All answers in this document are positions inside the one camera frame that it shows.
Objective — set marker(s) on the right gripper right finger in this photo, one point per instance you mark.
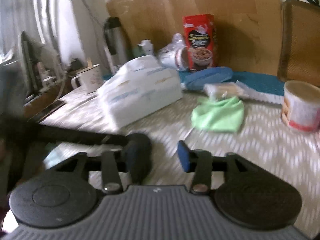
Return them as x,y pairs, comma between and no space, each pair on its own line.
202,164

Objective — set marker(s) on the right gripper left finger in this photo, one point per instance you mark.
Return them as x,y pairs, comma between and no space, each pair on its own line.
110,164

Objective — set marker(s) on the green cloth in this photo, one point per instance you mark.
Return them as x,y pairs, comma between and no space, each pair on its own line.
226,115

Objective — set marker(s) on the wrapped cracker packet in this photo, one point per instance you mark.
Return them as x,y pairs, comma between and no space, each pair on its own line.
220,91

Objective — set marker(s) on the white tissue pack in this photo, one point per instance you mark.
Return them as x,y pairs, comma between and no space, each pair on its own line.
139,88

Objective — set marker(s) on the white mug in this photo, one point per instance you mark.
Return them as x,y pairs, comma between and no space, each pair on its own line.
89,78

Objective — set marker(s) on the teal mat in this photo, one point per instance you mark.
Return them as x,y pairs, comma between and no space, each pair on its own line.
256,86

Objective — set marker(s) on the clear plastic bag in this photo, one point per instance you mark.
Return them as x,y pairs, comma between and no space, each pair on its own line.
175,54

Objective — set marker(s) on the white green bottle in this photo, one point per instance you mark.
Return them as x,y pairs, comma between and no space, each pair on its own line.
145,48

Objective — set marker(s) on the red cereal box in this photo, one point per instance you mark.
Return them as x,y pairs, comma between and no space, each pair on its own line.
201,41

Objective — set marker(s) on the brown folding chair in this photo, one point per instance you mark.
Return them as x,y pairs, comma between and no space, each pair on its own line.
299,56

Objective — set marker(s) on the wooden board panel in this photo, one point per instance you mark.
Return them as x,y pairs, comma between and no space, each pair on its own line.
244,35

